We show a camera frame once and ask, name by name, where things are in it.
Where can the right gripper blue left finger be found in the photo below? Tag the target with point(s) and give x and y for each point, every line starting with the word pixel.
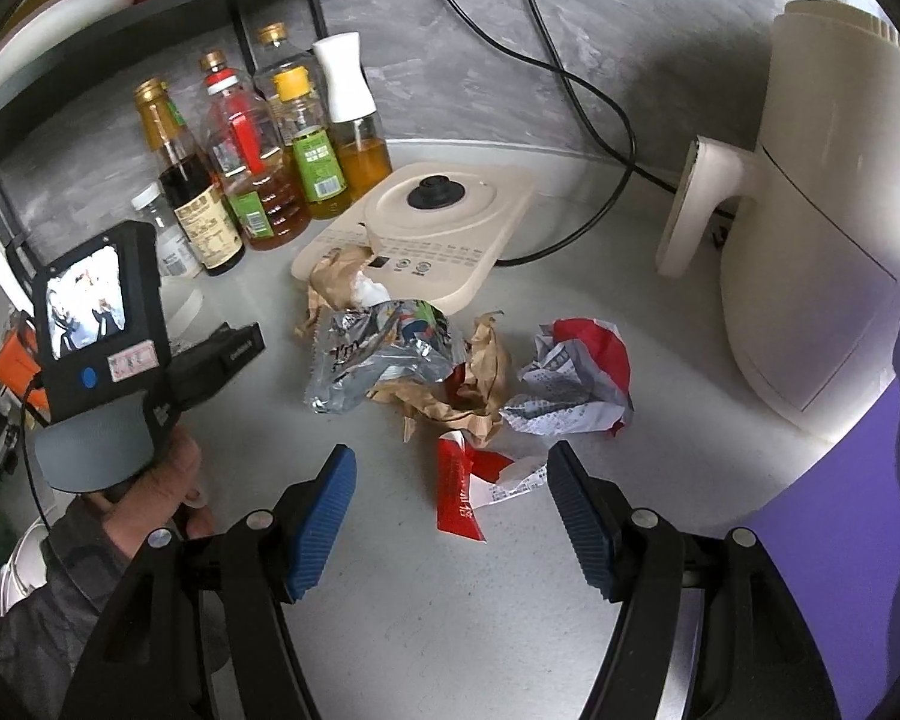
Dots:
pixel 316 522

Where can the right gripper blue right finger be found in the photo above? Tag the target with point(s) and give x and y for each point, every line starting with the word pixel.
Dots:
pixel 590 510

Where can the red white torn wrapper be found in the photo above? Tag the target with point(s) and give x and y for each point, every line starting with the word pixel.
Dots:
pixel 470 478

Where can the brown paper bag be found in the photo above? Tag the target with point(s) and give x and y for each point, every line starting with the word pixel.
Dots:
pixel 469 400

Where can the silver foil snack bag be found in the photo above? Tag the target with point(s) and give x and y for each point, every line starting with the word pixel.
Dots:
pixel 356 349

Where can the white tissue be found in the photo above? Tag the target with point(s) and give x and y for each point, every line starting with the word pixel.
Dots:
pixel 366 292

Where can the purple plastic bucket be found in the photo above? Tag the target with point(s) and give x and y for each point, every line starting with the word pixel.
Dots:
pixel 834 535

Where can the black metal kitchen rack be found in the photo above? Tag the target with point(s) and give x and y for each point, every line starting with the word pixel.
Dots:
pixel 54 79

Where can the person's left hand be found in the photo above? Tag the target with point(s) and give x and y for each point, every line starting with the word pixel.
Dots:
pixel 157 487

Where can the small white cap jar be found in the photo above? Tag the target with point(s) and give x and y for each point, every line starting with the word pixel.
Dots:
pixel 174 254

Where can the dark soy sauce bottle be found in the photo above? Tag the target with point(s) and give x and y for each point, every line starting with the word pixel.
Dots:
pixel 189 183

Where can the red cap oil bottle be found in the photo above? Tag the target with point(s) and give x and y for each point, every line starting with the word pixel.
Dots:
pixel 244 144

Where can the green label yellow cap bottle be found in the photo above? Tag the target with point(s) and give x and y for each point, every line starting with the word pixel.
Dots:
pixel 305 129

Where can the cream induction cooker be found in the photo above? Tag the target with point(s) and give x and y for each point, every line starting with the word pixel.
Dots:
pixel 434 230

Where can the white oil spray bottle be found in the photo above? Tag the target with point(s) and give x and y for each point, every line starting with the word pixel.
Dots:
pixel 355 126

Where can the cream plate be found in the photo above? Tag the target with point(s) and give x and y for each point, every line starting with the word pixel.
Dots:
pixel 48 26

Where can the cream air fryer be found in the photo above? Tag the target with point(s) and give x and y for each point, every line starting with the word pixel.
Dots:
pixel 810 272

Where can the gold cap clear bottle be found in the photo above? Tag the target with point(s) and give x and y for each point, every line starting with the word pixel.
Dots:
pixel 278 53

